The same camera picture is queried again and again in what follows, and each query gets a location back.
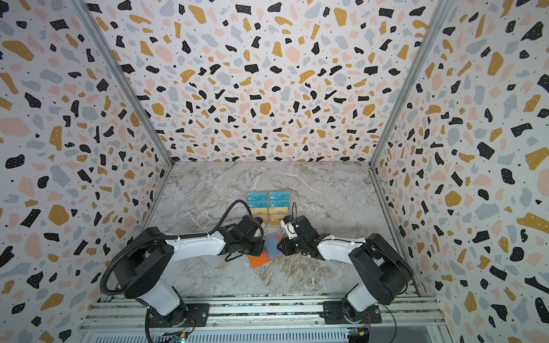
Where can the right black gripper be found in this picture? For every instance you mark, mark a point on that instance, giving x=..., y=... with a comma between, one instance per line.
x=288, y=244

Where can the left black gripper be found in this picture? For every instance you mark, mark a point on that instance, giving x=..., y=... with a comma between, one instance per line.
x=260, y=247

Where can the orange card holder wallet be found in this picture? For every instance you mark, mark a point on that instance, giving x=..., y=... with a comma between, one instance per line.
x=270, y=251

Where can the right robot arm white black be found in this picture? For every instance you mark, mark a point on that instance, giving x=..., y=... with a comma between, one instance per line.
x=384, y=273

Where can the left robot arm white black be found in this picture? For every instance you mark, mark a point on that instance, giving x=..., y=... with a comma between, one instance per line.
x=139, y=271

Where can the teal card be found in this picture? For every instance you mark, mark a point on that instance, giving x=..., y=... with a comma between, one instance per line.
x=258, y=204
x=257, y=197
x=279, y=203
x=279, y=196

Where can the teal card back left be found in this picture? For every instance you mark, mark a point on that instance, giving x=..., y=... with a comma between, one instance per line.
x=257, y=197

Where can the teal card back right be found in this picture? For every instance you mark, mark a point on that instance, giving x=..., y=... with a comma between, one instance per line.
x=279, y=196

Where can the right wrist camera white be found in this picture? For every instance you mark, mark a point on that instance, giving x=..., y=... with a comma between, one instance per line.
x=288, y=227

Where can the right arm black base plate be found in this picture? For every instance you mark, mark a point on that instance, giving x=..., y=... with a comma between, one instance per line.
x=336, y=312

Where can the right aluminium corner post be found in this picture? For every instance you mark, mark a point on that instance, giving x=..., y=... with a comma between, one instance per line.
x=439, y=17

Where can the aluminium corner post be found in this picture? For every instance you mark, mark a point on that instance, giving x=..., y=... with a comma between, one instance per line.
x=81, y=9
x=439, y=17

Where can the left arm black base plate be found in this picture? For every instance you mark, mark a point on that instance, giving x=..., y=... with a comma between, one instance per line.
x=184, y=316

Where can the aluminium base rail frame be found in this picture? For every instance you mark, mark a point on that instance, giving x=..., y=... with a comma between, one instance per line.
x=271, y=318

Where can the left aluminium corner post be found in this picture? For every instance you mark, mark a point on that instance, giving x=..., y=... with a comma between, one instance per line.
x=81, y=9

